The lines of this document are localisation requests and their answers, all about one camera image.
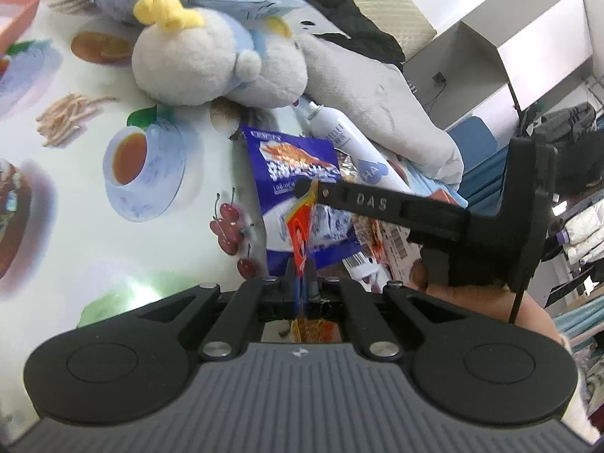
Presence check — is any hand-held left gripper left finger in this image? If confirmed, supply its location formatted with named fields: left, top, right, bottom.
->
left=137, top=259, right=304, bottom=362

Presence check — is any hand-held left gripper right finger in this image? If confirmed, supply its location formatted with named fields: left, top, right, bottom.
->
left=304, top=259, right=473, bottom=360

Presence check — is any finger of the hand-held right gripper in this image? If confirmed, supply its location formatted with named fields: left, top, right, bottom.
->
left=294, top=178, right=473, bottom=245

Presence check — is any small red snack packet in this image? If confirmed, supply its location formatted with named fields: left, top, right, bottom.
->
left=282, top=180, right=341, bottom=343

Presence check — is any person's right hand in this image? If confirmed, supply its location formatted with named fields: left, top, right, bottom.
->
left=410, top=263, right=561, bottom=341

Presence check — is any clear dark brown snack packet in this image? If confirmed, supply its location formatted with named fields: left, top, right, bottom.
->
left=344, top=216, right=385, bottom=291

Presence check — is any white spray bottle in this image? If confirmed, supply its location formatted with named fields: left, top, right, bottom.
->
left=295, top=98, right=412, bottom=195

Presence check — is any stack of folded bedding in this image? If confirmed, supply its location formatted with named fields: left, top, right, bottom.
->
left=550, top=198, right=604, bottom=274

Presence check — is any blue chair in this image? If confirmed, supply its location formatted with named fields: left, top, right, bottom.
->
left=446, top=118, right=513, bottom=208

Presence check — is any blue snack packet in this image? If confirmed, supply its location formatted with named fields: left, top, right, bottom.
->
left=240, top=125, right=379, bottom=278

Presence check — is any grey fleece blanket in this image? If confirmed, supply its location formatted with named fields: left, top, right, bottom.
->
left=297, top=33, right=465, bottom=186

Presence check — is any grey backpack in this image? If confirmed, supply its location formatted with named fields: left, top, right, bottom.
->
left=516, top=101, right=601, bottom=194

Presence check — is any food print bed sheet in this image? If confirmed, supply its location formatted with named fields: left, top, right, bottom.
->
left=0, top=0, right=392, bottom=341

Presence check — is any white desk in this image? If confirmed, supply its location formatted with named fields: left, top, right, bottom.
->
left=403, top=0, right=598, bottom=130

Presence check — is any black clothing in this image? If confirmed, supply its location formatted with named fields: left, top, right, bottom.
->
left=222, top=0, right=407, bottom=63

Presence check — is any white quilted mattress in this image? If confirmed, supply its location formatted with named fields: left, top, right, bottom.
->
left=347, top=0, right=437, bottom=57

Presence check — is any white and blue plush toy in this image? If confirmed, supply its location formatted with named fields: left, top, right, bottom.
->
left=131, top=0, right=310, bottom=108

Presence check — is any red plastic tray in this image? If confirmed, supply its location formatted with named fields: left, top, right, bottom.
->
left=0, top=0, right=42, bottom=55

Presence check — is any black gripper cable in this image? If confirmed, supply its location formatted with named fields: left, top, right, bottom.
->
left=508, top=226, right=536, bottom=326

